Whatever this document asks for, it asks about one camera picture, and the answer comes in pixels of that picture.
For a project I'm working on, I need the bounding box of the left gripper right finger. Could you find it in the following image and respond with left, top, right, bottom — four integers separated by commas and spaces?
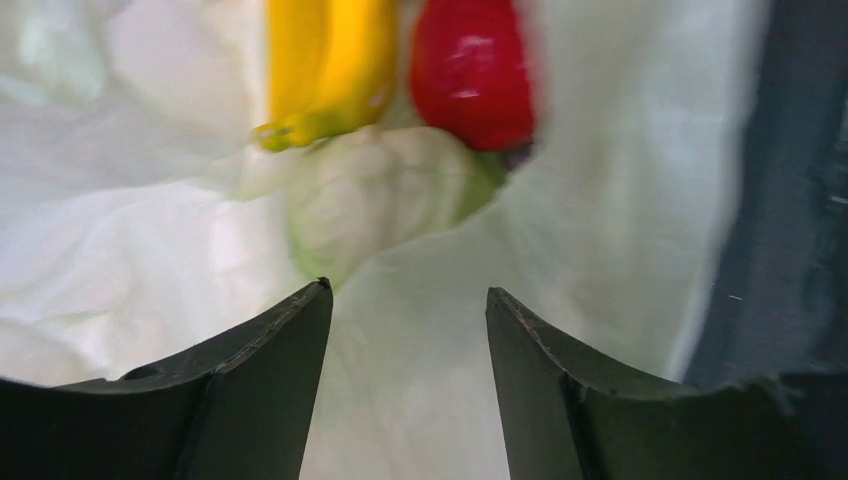
486, 288, 847, 480

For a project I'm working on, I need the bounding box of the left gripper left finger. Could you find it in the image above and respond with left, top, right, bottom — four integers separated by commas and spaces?
1, 278, 333, 479

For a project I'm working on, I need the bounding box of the green plastic grocery bag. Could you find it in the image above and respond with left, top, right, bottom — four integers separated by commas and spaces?
1, 1, 768, 479

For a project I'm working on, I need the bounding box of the green cabbage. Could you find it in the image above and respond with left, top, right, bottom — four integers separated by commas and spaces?
286, 126, 507, 286

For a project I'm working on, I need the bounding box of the red tomato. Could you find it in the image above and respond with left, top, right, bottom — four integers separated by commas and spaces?
408, 0, 536, 151

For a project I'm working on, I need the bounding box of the yellow banana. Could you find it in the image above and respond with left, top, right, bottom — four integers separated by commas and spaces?
253, 0, 400, 152

